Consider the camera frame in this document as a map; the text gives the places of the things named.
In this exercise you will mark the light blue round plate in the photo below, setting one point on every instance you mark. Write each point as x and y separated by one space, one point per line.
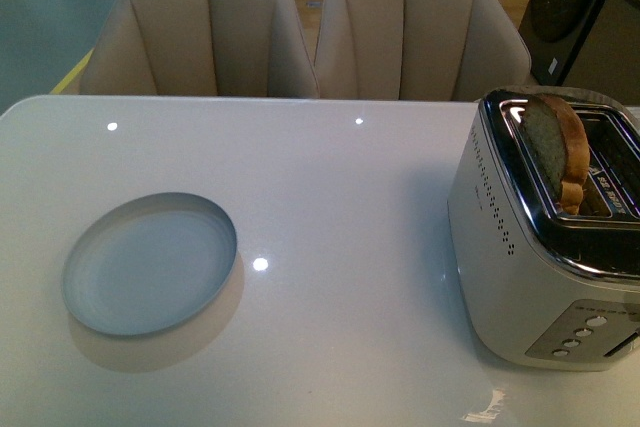
150 264

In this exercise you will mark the slice of toast bread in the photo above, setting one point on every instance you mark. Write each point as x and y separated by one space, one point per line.
559 141

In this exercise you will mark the beige right armchair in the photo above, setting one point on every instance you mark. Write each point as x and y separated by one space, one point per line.
426 50

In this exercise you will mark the beige armchair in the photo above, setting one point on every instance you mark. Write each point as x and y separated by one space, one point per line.
202 48
426 50

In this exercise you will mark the beige left armchair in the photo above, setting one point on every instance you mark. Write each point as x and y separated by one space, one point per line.
202 48

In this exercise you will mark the silver two-slot toaster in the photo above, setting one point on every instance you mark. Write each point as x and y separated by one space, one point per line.
544 288

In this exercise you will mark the dark side table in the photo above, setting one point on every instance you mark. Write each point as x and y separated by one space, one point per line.
590 44

